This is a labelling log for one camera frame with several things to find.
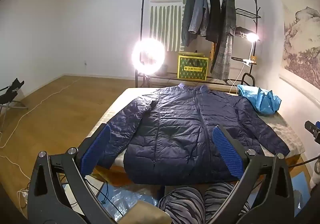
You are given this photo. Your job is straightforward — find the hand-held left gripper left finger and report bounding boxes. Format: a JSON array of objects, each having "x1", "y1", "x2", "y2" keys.
[{"x1": 27, "y1": 123, "x2": 112, "y2": 224}]

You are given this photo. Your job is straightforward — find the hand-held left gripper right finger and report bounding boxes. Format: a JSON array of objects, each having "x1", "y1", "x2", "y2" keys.
[{"x1": 212, "y1": 125, "x2": 295, "y2": 224}]

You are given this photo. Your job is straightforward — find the navy puffer jacket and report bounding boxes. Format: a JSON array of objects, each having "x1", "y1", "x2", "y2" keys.
[{"x1": 96, "y1": 83, "x2": 291, "y2": 185}]

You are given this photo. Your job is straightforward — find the black metal clothes rack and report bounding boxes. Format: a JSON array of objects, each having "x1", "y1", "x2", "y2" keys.
[{"x1": 135, "y1": 0, "x2": 262, "y2": 88}]

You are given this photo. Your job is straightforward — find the bed with plaid sheet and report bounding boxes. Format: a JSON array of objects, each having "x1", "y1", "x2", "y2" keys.
[{"x1": 85, "y1": 86, "x2": 307, "y2": 187}]

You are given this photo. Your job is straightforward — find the person's right leg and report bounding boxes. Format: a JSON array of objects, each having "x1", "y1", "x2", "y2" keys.
[{"x1": 204, "y1": 182, "x2": 250, "y2": 224}]

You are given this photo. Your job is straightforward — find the person's leg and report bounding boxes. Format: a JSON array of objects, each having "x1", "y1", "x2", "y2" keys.
[
  {"x1": 204, "y1": 182, "x2": 250, "y2": 224},
  {"x1": 157, "y1": 186, "x2": 205, "y2": 224}
]

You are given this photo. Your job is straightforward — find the blue floor mat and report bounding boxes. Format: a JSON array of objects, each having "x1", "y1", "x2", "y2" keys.
[{"x1": 291, "y1": 171, "x2": 313, "y2": 217}]

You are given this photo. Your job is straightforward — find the clear plastic bag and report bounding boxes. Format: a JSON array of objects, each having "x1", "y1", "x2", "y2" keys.
[{"x1": 97, "y1": 184, "x2": 160, "y2": 224}]

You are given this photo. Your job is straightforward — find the light blue garment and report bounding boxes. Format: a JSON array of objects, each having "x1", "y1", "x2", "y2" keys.
[{"x1": 237, "y1": 84, "x2": 282, "y2": 116}]

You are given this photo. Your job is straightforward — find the person's left leg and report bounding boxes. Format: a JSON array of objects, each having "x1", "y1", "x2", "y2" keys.
[{"x1": 157, "y1": 186, "x2": 205, "y2": 224}]

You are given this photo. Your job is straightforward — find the yellow green patterned box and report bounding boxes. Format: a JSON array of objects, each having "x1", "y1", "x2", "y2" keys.
[{"x1": 177, "y1": 51, "x2": 209, "y2": 81}]

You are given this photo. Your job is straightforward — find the yellow hanging cloth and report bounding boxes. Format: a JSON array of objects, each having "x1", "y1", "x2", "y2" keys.
[{"x1": 209, "y1": 43, "x2": 216, "y2": 64}]

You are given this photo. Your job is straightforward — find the black folding chair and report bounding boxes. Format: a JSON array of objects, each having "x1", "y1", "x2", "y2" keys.
[{"x1": 0, "y1": 78, "x2": 28, "y2": 114}]

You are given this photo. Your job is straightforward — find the white clip lamp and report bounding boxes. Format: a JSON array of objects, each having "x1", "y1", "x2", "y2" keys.
[{"x1": 241, "y1": 33, "x2": 260, "y2": 67}]

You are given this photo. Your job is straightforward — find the grey plaid hanging coat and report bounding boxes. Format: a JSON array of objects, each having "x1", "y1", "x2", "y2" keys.
[{"x1": 211, "y1": 0, "x2": 237, "y2": 80}]

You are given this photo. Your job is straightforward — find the black hanging coat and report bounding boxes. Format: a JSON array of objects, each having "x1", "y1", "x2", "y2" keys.
[{"x1": 205, "y1": 0, "x2": 222, "y2": 43}]

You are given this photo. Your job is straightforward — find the denim hanging jacket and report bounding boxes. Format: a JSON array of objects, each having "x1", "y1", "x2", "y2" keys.
[{"x1": 189, "y1": 0, "x2": 210, "y2": 37}]

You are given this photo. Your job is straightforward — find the white floor cable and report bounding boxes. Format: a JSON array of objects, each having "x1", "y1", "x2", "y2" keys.
[{"x1": 0, "y1": 81, "x2": 75, "y2": 192}]

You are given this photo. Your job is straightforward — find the white lamp cable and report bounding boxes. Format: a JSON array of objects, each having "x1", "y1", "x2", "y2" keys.
[{"x1": 229, "y1": 64, "x2": 247, "y2": 93}]

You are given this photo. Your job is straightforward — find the landscape wall painting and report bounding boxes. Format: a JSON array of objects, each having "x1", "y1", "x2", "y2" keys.
[{"x1": 281, "y1": 4, "x2": 320, "y2": 82}]

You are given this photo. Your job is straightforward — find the ring light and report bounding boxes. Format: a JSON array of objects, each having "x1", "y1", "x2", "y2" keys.
[{"x1": 131, "y1": 39, "x2": 166, "y2": 76}]

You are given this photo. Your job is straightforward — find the green striped wall hanging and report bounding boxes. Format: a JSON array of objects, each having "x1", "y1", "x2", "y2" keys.
[{"x1": 149, "y1": 0, "x2": 188, "y2": 52}]

